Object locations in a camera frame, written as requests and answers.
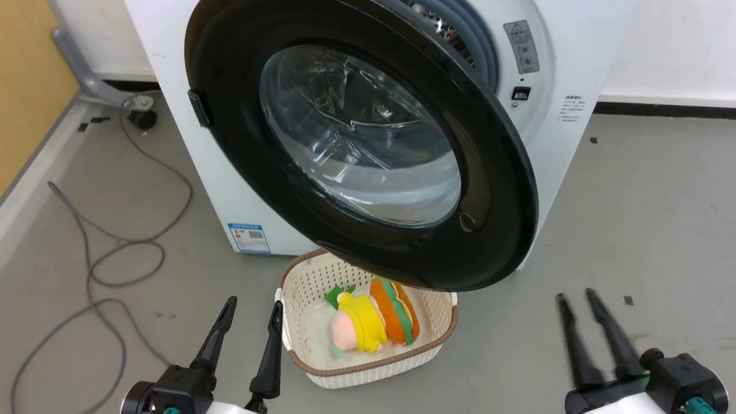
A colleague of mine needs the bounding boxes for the yellow pink plush doll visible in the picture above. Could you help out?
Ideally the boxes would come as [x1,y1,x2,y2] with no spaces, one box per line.
[325,285,389,358]

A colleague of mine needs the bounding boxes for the grey floor cable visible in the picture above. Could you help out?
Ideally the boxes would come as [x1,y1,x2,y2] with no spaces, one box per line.
[10,95,194,414]

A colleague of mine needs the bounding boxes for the black door latch hook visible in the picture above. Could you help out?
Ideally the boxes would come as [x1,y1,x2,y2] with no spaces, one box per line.
[187,88,213,128]

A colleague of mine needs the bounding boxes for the grey warning sticker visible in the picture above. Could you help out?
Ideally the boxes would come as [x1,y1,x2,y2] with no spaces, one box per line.
[504,20,541,75]

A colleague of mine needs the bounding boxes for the black caster wheel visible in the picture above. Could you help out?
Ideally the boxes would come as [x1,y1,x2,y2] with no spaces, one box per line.
[127,109,159,131]

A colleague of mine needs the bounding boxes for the blue energy label sticker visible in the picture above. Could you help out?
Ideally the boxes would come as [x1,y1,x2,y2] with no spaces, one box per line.
[227,223,271,255]

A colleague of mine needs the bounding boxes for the grey metal furniture leg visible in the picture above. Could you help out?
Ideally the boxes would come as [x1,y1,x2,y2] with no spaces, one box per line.
[49,0,156,111]

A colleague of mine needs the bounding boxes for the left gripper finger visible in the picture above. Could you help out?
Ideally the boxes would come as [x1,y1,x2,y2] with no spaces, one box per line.
[249,301,284,400]
[193,296,238,372]

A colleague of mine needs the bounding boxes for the cream plastic laundry basket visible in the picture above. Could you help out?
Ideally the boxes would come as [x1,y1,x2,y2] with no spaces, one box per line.
[275,248,459,390]

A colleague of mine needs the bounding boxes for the grey rubber door seal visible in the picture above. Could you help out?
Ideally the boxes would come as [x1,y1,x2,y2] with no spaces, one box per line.
[420,0,501,93]

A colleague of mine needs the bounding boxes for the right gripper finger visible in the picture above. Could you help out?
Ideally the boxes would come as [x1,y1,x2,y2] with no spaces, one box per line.
[585,288,646,381]
[555,293,606,391]

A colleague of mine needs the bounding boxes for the orange hamburger plush toy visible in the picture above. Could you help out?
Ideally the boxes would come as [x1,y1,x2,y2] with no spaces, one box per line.
[369,276,421,346]

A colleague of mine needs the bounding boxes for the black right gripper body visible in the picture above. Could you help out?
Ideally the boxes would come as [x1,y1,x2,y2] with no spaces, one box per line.
[565,347,730,414]

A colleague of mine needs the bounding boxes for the yellow wooden panel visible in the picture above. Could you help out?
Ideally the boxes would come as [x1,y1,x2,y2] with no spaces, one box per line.
[0,0,81,197]

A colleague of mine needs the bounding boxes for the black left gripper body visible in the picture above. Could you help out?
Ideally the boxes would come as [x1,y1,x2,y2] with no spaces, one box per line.
[121,365,271,414]

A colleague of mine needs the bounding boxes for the black round washing machine door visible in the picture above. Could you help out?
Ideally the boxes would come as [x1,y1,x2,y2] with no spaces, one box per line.
[184,0,539,292]

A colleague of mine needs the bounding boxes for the perforated steel drum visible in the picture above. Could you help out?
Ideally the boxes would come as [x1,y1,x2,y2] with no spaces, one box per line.
[402,0,477,67]

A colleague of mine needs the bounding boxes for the white washing machine body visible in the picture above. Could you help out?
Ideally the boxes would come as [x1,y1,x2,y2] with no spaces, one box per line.
[124,0,640,271]

